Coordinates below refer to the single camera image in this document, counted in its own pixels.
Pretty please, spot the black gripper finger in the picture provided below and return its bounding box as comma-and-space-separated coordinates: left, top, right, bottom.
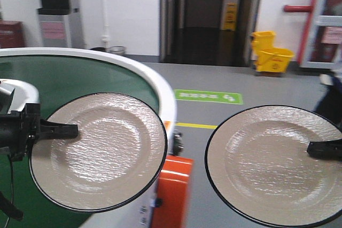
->
307, 139, 341, 161

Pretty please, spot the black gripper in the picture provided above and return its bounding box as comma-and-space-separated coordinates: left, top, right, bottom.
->
1, 103, 79, 161

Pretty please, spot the beige plate black rim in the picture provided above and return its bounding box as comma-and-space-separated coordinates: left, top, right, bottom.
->
205, 105, 341, 227
29, 93, 168, 213

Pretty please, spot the green rotary conveyor belt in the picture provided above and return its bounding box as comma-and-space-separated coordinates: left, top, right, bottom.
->
1, 56, 159, 227

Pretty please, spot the black water dispenser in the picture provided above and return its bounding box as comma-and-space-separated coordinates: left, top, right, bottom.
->
37, 0, 84, 49

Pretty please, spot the red fire extinguisher box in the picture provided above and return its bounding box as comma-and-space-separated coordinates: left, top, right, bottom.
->
0, 21, 26, 48

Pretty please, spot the metal mesh waste bin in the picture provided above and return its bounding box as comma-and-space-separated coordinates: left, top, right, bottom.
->
108, 46, 126, 56

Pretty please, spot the yellow mop bucket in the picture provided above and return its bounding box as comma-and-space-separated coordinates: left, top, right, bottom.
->
251, 31, 294, 74

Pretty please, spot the white outer conveyor rim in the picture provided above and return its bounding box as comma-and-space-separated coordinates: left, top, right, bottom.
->
1, 48, 176, 227

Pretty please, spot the orange conveyor motor box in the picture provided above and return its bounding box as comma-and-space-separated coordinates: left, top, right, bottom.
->
151, 155, 193, 227

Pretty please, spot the yellow wet floor sign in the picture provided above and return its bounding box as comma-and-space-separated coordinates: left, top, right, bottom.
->
222, 3, 237, 31

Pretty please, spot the white inner conveyor ring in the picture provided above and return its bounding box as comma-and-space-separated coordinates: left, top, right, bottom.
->
0, 78, 41, 114

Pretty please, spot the red wall pipe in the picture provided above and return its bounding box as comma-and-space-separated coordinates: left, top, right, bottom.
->
283, 0, 324, 65

